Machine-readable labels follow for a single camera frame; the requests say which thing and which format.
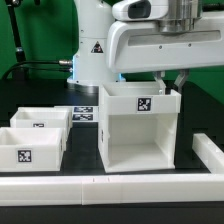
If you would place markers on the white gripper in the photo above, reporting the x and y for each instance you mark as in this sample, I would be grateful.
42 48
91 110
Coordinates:
140 47

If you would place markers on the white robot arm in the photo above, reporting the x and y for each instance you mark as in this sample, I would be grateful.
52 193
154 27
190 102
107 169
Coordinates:
95 17

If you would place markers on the white drawer cabinet frame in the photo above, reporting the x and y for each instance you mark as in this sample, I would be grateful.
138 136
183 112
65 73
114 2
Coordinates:
137 126

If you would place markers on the white rear drawer box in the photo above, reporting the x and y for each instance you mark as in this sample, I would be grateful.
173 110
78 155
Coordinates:
43 117

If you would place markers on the white rail wall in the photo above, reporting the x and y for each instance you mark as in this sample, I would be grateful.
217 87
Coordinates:
209 153
112 189

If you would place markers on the white front rail wall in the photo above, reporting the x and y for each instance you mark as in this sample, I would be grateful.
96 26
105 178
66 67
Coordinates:
112 189

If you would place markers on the white front drawer box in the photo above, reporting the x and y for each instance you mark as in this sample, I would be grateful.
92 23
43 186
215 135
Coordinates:
31 149

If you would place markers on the black stand pole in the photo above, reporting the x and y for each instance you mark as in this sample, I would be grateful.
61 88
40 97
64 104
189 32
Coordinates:
17 71

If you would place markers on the white drawer box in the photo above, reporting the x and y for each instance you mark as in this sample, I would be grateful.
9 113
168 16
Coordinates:
31 149
43 117

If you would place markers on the white right rail wall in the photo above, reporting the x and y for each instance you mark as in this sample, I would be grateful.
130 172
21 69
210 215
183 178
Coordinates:
209 153

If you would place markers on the white marker base plate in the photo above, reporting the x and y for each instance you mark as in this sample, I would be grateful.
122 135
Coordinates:
82 113

